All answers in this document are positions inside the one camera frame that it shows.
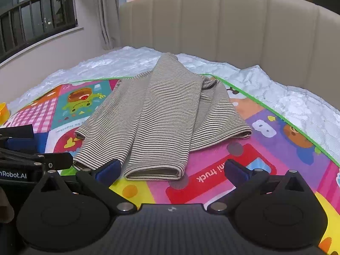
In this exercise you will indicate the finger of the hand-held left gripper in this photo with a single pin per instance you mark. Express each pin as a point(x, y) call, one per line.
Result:
point(25, 143)
point(57, 160)

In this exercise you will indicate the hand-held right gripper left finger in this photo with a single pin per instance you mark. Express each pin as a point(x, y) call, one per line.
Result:
point(109, 169)

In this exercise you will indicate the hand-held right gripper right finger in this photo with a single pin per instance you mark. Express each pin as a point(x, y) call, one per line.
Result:
point(233, 170)

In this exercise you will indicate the beige striped shirt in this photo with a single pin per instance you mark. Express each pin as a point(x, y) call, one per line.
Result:
point(159, 117)

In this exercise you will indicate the colourful printed play mat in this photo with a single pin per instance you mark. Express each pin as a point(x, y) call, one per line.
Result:
point(220, 162)

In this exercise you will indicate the small yellow object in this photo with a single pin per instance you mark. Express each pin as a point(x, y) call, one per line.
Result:
point(3, 113)

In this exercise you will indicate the white quilted mattress cover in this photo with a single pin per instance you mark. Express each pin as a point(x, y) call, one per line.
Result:
point(294, 103)

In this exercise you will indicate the dark window railing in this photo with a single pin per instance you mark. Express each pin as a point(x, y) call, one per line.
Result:
point(37, 21)

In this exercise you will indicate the beige padded headboard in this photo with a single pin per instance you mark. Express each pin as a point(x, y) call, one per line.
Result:
point(239, 32)

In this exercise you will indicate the grey curtain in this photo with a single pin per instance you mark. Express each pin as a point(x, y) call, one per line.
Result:
point(106, 13)

